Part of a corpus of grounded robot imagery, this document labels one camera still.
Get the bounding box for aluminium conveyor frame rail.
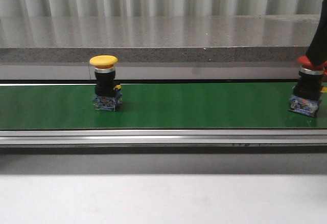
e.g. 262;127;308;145
1;128;326;148

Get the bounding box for grey speckled stone counter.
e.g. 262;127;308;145
1;14;319;82

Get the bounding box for green conveyor belt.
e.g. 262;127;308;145
1;82;326;130

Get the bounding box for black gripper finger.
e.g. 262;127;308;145
306;0;326;66

